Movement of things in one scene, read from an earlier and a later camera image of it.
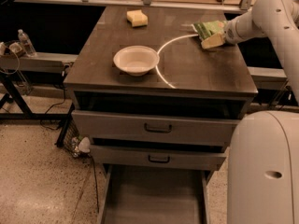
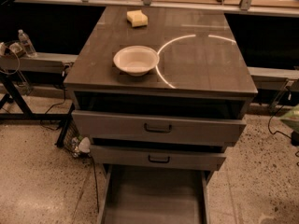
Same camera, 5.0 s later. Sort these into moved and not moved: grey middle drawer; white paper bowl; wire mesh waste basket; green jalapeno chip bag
Moved: green jalapeno chip bag
Not moved: wire mesh waste basket; white paper bowl; grey middle drawer
